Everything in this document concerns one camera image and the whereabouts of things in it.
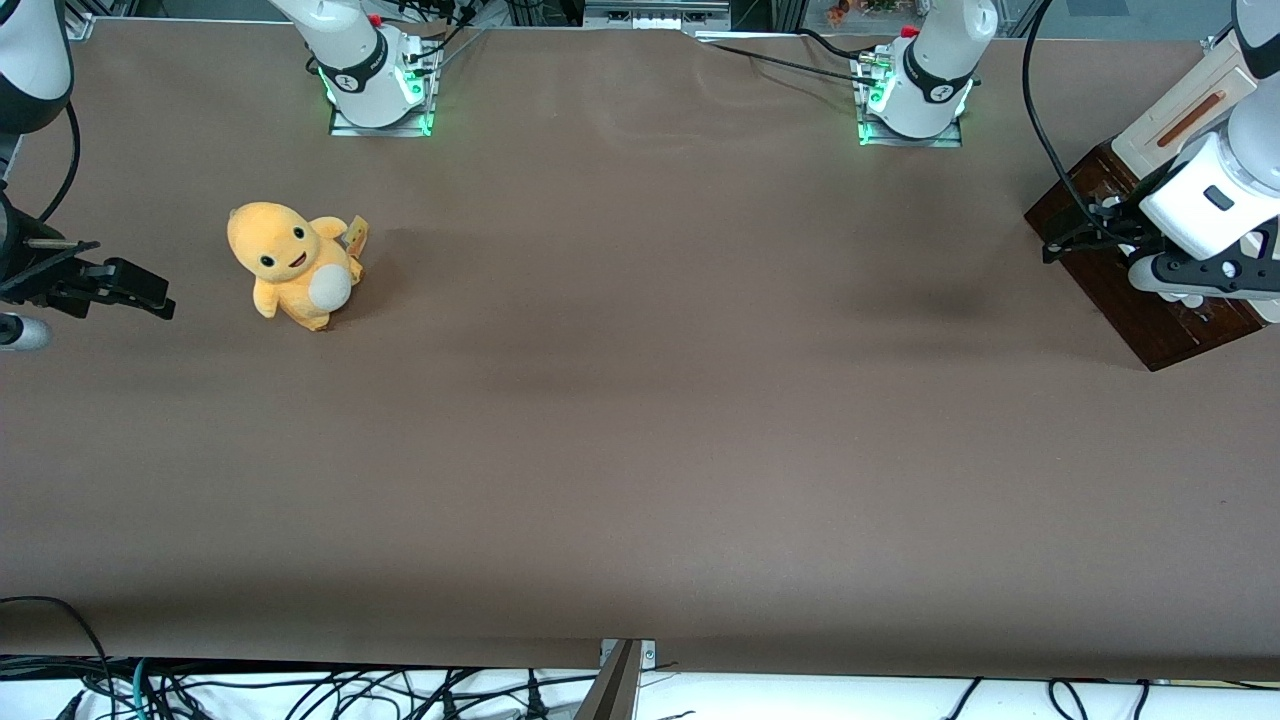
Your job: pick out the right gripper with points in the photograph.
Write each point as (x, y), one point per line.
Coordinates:
(22, 264)

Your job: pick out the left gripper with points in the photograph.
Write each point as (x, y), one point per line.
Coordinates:
(1118, 226)

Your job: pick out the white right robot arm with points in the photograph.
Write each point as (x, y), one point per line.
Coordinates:
(355, 50)

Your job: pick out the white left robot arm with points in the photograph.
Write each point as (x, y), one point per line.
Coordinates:
(935, 60)

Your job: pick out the dark brown wooden drawer cabinet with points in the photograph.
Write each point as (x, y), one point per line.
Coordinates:
(1150, 350)

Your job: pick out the yellow plush toy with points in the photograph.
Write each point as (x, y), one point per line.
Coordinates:
(290, 265)

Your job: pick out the yellow plush toy tag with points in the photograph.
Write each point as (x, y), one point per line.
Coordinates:
(357, 233)

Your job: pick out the brown table cover sheet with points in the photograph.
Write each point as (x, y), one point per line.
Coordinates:
(640, 400)

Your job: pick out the grey equipment box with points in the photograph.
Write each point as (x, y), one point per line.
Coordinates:
(655, 15)

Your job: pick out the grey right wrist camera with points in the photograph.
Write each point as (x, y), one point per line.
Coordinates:
(22, 333)

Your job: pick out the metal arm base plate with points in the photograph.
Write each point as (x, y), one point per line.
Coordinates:
(350, 129)
(945, 140)

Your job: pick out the small metal bracket plate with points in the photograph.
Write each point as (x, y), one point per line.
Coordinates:
(648, 652)

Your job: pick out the grey metal post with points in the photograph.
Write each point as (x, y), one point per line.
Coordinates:
(612, 690)

